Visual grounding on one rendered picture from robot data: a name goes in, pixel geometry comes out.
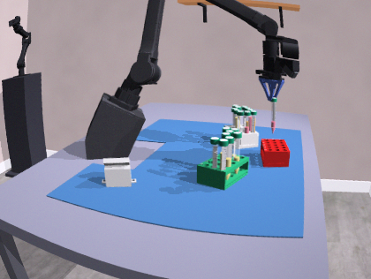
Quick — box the green tube rack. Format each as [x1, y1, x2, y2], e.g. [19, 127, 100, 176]
[197, 154, 249, 190]

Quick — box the blue flat mat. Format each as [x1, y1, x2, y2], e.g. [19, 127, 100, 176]
[47, 119, 304, 238]

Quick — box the red tube rack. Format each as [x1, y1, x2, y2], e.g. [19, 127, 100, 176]
[261, 139, 290, 167]

